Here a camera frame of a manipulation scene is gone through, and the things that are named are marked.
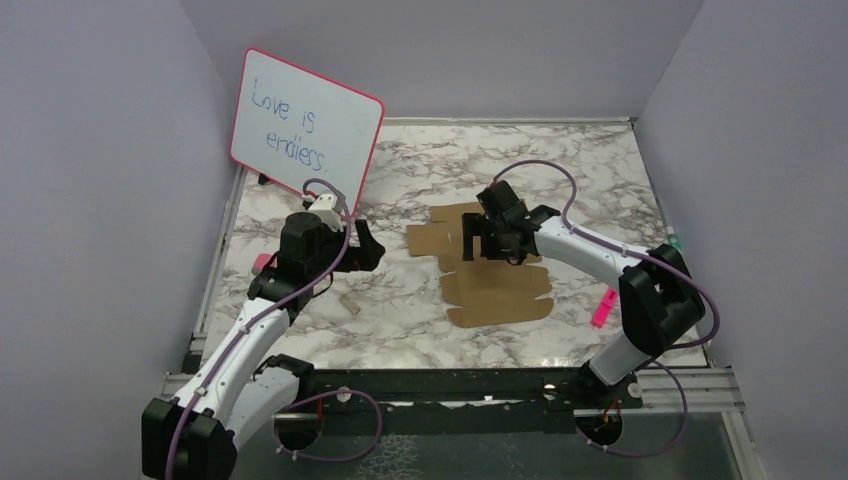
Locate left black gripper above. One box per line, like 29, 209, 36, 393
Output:
307, 219, 386, 279

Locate brown cardboard box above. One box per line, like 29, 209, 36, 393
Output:
406, 202, 554, 328

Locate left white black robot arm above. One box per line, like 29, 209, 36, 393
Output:
141, 212, 385, 479

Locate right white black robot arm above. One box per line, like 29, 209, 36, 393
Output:
461, 181, 713, 407

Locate small cork stopper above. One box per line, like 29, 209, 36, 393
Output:
339, 295, 361, 315

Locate pink eraser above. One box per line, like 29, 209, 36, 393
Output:
251, 253, 273, 275

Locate pink marker pen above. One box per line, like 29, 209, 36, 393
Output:
591, 288, 619, 328

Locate green capped marker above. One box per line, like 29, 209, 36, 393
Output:
666, 226, 682, 251

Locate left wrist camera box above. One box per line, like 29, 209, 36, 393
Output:
303, 193, 345, 232

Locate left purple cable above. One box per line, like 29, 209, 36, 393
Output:
164, 177, 384, 480

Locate white board with pink frame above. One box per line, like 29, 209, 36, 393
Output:
230, 48, 385, 212

